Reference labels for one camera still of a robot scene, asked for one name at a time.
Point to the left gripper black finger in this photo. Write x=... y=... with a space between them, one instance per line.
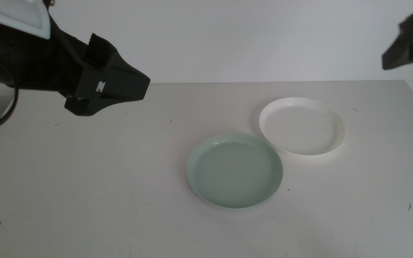
x=100 y=52
x=117 y=86

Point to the white shallow bowl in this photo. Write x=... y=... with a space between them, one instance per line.
x=301 y=129

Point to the pale green shallow bowl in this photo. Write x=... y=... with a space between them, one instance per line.
x=233 y=172

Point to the grey shallow bowl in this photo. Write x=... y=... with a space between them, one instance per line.
x=235 y=209

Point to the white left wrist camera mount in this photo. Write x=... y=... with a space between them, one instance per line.
x=13 y=14

